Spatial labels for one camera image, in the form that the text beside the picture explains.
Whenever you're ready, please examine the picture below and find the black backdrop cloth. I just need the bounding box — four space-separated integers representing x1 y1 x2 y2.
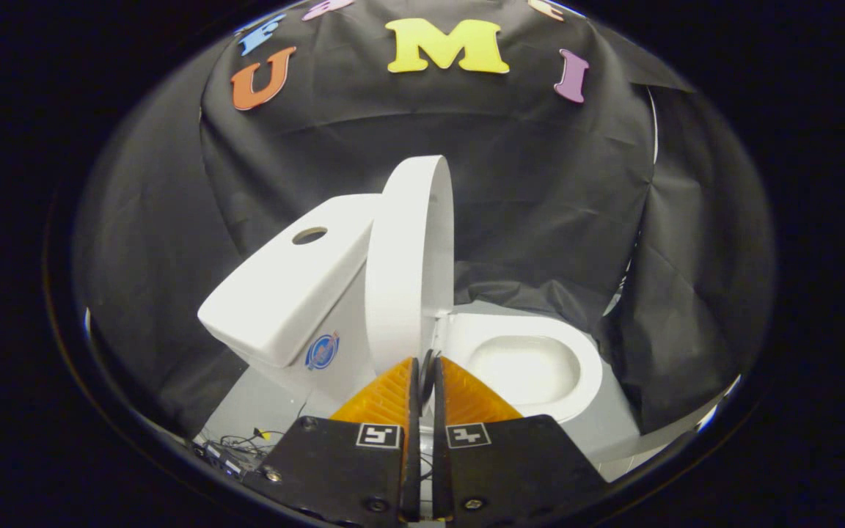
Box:
74 0 775 441

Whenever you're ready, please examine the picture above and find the thin black cable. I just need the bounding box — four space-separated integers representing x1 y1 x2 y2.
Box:
217 428 300 460

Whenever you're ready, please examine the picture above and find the black power strip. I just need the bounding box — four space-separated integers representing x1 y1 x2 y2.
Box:
195 440 263 479

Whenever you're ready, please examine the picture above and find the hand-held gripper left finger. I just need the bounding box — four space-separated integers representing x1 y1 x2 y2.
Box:
243 357 422 525

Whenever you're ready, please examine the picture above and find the white toilet seat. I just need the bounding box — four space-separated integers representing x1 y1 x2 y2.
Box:
434 312 604 425

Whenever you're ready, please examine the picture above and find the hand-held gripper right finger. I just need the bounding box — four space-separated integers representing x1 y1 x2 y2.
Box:
431 357 610 525

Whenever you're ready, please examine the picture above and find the white toilet lid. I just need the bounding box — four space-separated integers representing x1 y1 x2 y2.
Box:
365 155 456 376

